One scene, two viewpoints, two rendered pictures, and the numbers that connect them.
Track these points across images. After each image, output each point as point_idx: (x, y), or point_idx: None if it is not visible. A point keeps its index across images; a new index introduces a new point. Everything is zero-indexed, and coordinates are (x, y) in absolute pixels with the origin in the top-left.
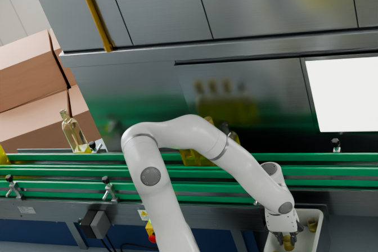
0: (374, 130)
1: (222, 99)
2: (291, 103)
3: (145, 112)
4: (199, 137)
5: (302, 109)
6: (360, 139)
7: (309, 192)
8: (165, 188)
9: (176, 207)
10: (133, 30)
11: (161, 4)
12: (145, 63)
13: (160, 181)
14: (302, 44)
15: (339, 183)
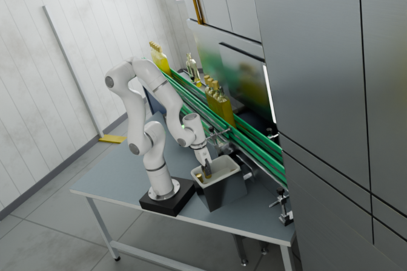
0: None
1: (235, 75)
2: (260, 93)
3: (215, 69)
4: (142, 73)
5: (264, 101)
6: None
7: (244, 154)
8: (125, 95)
9: (137, 111)
10: (207, 14)
11: (214, 0)
12: (213, 38)
13: (114, 88)
14: (262, 52)
15: (257, 157)
